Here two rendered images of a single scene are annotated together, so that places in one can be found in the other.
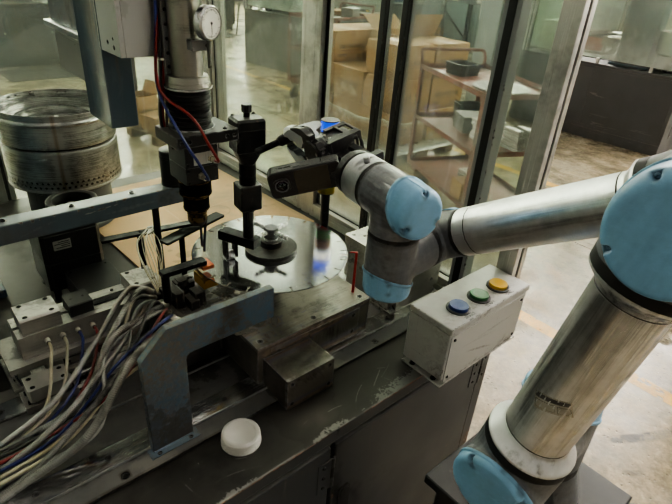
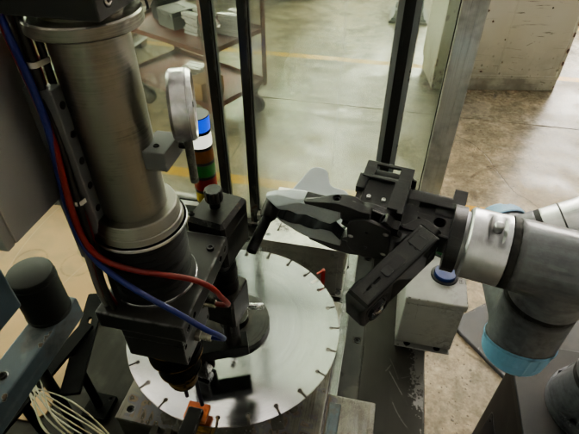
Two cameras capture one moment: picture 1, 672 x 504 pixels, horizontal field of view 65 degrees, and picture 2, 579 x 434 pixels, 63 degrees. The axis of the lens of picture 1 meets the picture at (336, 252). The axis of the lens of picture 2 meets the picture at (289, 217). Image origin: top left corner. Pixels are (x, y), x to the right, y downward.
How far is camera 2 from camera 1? 65 cm
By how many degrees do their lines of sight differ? 30
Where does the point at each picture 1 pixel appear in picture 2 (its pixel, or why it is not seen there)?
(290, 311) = not seen: hidden behind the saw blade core
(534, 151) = (456, 83)
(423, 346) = (426, 328)
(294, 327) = (317, 399)
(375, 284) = (534, 365)
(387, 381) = (407, 380)
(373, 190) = (552, 275)
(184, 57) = (144, 185)
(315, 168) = (416, 263)
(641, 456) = not seen: hidden behind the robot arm
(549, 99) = (472, 23)
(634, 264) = not seen: outside the picture
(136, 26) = (11, 168)
